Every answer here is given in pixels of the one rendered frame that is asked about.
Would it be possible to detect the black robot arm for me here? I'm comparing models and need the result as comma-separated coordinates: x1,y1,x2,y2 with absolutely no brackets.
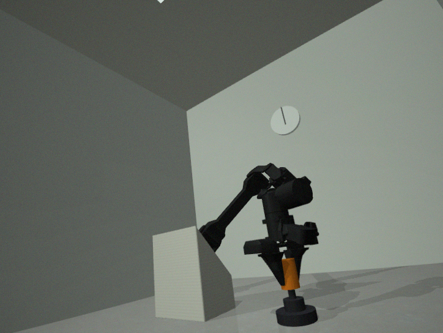
199,163,319,252

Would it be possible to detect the orange knob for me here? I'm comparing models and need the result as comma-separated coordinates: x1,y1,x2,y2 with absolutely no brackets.
281,258,300,290

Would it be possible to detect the dark grey round pedestal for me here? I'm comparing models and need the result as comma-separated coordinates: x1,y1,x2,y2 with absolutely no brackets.
275,290,318,327

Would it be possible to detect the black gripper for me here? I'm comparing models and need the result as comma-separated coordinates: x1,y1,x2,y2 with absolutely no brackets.
244,211,309,286

